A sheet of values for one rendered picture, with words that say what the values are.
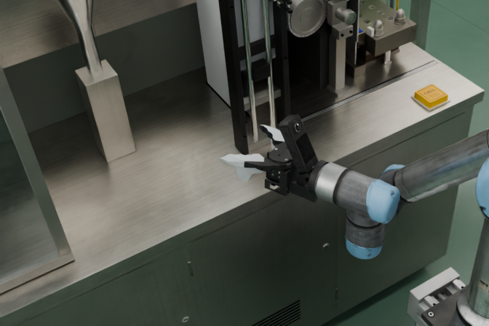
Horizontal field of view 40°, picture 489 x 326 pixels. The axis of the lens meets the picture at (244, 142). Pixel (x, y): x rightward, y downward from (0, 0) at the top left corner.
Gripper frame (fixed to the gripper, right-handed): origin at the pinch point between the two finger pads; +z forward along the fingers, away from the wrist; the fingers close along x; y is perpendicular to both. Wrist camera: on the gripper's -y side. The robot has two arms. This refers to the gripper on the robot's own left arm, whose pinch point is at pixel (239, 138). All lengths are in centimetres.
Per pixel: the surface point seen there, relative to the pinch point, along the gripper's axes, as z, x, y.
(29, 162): 35.0, -27.6, 4.0
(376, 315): -12, 72, 115
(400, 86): -5, 79, 23
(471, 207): -23, 141, 105
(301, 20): 18, 57, -1
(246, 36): 18.1, 29.2, -7.5
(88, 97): 52, 5, 10
